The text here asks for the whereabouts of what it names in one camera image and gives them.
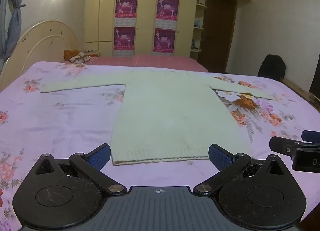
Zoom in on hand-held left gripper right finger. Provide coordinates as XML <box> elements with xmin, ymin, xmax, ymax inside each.
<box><xmin>193</xmin><ymin>143</ymin><xmax>287</xmax><ymax>198</ymax></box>

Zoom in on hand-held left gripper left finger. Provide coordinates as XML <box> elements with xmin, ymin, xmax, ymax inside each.
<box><xmin>32</xmin><ymin>143</ymin><xmax>128</xmax><ymax>198</ymax></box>

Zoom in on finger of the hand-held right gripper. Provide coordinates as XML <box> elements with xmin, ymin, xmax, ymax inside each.
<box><xmin>269</xmin><ymin>136</ymin><xmax>320</xmax><ymax>157</ymax></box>
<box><xmin>301</xmin><ymin>130</ymin><xmax>320</xmax><ymax>144</ymax></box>

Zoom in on pale green knitted sweater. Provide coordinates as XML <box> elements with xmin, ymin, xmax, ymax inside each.
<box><xmin>39</xmin><ymin>69</ymin><xmax>274</xmax><ymax>166</ymax></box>

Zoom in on lilac floral bedsheet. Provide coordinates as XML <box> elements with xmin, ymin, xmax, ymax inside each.
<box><xmin>0</xmin><ymin>61</ymin><xmax>320</xmax><ymax>231</ymax></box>

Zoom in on black backpack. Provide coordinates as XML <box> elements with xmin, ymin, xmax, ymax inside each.
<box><xmin>257</xmin><ymin>54</ymin><xmax>286</xmax><ymax>80</ymax></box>

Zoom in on patterned pillow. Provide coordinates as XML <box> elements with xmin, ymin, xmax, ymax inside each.
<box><xmin>70</xmin><ymin>52</ymin><xmax>92</xmax><ymax>65</ymax></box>

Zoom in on pink bedspread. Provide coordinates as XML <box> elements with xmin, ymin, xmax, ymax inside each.
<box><xmin>62</xmin><ymin>54</ymin><xmax>209</xmax><ymax>73</ymax></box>

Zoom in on orange cloth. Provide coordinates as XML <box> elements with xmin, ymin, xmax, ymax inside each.
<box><xmin>63</xmin><ymin>49</ymin><xmax>80</xmax><ymax>62</ymax></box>

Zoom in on brown wooden door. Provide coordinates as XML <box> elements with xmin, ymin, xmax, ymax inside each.
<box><xmin>197</xmin><ymin>0</ymin><xmax>238</xmax><ymax>72</ymax></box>

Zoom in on cream arched headboard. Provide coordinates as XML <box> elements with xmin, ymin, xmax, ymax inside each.
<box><xmin>0</xmin><ymin>20</ymin><xmax>81</xmax><ymax>89</ymax></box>

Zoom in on cream corner shelves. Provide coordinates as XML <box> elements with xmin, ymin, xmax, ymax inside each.
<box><xmin>191</xmin><ymin>0</ymin><xmax>208</xmax><ymax>59</ymax></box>

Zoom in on cream wardrobe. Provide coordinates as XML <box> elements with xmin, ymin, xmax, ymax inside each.
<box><xmin>84</xmin><ymin>0</ymin><xmax>253</xmax><ymax>59</ymax></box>

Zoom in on blue curtain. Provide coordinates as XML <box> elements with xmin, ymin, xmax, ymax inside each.
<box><xmin>0</xmin><ymin>0</ymin><xmax>27</xmax><ymax>59</ymax></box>

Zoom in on wooden bed frame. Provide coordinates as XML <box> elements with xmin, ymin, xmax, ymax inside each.
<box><xmin>279</xmin><ymin>77</ymin><xmax>320</xmax><ymax>112</ymax></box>

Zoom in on pink wall poster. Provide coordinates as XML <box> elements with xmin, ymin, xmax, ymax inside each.
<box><xmin>153</xmin><ymin>29</ymin><xmax>176</xmax><ymax>56</ymax></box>
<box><xmin>115</xmin><ymin>0</ymin><xmax>138</xmax><ymax>26</ymax></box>
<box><xmin>114</xmin><ymin>27</ymin><xmax>136</xmax><ymax>57</ymax></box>
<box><xmin>155</xmin><ymin>0</ymin><xmax>180</xmax><ymax>29</ymax></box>

